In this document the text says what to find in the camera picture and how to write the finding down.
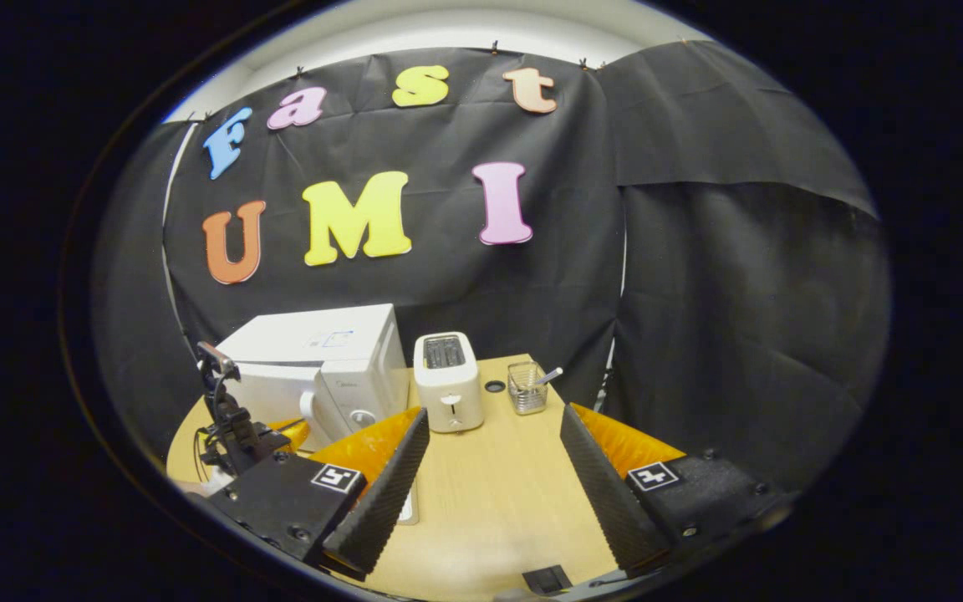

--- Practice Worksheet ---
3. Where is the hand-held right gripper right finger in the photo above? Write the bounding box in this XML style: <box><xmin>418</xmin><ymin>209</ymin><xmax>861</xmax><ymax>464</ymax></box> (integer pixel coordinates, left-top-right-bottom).
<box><xmin>561</xmin><ymin>404</ymin><xmax>798</xmax><ymax>579</ymax></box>

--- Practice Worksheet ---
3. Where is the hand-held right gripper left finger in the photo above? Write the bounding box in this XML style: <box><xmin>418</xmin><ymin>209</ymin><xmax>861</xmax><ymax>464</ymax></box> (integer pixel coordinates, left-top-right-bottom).
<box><xmin>208</xmin><ymin>407</ymin><xmax>432</xmax><ymax>582</ymax></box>

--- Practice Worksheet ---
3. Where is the white microwave oven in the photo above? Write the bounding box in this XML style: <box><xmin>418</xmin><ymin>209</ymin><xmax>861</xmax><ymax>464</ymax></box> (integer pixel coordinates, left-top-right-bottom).
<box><xmin>216</xmin><ymin>304</ymin><xmax>410</xmax><ymax>448</ymax></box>

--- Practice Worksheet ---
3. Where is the square black table insert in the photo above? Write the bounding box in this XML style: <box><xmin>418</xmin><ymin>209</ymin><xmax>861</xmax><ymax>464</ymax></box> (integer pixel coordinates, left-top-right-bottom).
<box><xmin>522</xmin><ymin>566</ymin><xmax>573</xmax><ymax>596</ymax></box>

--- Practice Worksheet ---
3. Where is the white toaster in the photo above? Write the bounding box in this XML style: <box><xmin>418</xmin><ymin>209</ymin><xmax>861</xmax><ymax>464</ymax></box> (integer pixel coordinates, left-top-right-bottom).
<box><xmin>413</xmin><ymin>332</ymin><xmax>484</xmax><ymax>434</ymax></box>

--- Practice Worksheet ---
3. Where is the black backdrop cloth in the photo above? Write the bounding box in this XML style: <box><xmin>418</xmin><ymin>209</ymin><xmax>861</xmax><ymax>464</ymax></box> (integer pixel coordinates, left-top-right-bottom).
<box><xmin>93</xmin><ymin>40</ymin><xmax>893</xmax><ymax>494</ymax></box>

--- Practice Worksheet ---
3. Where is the wire mesh utensil holder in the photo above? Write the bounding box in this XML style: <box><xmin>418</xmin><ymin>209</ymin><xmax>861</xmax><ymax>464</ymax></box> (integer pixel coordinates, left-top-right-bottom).
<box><xmin>507</xmin><ymin>361</ymin><xmax>549</xmax><ymax>416</ymax></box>

